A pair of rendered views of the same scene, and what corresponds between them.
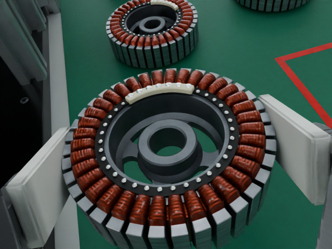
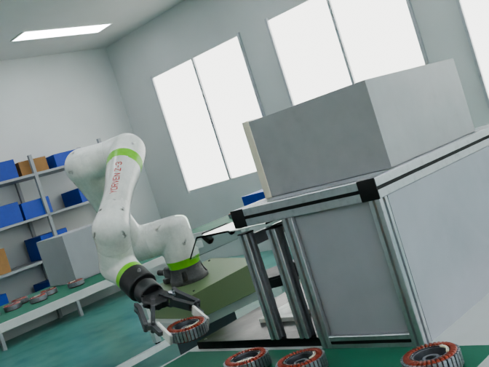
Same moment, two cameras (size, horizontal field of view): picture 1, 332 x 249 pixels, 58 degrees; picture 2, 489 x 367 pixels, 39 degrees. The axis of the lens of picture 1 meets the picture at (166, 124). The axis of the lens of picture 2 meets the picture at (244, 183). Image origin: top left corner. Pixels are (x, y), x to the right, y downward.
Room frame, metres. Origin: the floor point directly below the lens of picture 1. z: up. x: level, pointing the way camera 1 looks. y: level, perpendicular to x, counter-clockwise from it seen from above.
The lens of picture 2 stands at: (1.66, -0.92, 1.24)
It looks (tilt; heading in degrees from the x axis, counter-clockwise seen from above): 2 degrees down; 141
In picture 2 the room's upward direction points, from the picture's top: 18 degrees counter-clockwise
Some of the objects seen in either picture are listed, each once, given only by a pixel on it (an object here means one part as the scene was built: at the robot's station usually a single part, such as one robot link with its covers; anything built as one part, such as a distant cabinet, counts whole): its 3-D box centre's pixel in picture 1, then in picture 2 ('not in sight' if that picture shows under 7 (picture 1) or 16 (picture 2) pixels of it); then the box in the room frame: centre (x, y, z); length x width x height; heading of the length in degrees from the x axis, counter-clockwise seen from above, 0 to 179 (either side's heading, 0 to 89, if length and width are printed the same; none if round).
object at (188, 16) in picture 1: (152, 29); (247, 362); (0.33, -0.01, 0.77); 0.11 x 0.11 x 0.04
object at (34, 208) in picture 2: not in sight; (29, 210); (-6.35, 2.24, 1.38); 0.42 x 0.36 x 0.20; 4
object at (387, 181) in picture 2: not in sight; (376, 172); (0.47, 0.47, 1.09); 0.68 x 0.44 x 0.05; 96
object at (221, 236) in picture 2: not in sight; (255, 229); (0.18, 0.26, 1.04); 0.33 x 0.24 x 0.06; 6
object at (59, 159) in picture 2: not in sight; (61, 160); (-6.42, 2.85, 1.86); 0.42 x 0.42 x 0.16; 7
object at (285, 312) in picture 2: not in sight; (294, 309); (0.16, 0.32, 0.78); 0.15 x 0.15 x 0.01; 6
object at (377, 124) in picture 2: not in sight; (360, 127); (0.47, 0.46, 1.22); 0.44 x 0.39 x 0.20; 96
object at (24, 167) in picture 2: not in sight; (26, 169); (-6.38, 2.37, 1.87); 0.40 x 0.36 x 0.17; 5
